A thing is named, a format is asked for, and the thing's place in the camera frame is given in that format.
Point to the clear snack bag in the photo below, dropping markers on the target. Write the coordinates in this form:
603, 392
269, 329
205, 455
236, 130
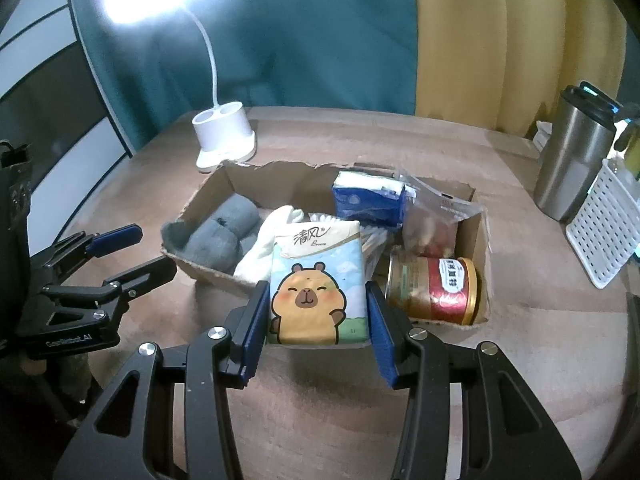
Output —
430, 230

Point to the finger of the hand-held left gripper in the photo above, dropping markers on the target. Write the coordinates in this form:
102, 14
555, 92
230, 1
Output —
145, 272
117, 237

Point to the white desk lamp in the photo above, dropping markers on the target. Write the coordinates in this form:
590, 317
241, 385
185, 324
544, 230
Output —
225, 130

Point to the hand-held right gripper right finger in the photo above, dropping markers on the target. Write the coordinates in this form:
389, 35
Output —
380, 335

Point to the yellow and green sponge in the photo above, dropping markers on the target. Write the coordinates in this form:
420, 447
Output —
634, 157

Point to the teal curtain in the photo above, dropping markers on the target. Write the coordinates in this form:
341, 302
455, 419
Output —
300, 35

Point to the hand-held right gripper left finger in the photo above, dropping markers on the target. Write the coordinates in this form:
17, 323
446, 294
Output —
255, 330

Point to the phone with lit screen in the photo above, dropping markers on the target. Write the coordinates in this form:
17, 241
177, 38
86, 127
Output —
614, 107

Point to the grey sock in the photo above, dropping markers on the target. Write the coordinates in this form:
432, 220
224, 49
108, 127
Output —
220, 240

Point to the stainless steel tumbler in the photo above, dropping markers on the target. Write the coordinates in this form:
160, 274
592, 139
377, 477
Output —
570, 160

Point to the gold and red can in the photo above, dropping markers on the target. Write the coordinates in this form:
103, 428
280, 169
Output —
435, 290

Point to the cartoon print tissue pack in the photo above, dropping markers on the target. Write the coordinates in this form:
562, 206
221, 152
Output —
310, 300

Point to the yellow curtain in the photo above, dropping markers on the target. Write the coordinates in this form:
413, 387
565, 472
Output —
500, 40

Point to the cardboard box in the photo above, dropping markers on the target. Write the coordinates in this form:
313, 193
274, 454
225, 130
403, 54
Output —
250, 180

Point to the white gloves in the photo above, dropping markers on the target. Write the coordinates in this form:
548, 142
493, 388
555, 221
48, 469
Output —
260, 255

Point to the white plastic basket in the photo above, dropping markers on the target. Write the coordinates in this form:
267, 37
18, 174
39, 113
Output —
605, 220

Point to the blue tissue pack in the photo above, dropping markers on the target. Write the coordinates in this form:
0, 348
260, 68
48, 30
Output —
365, 205

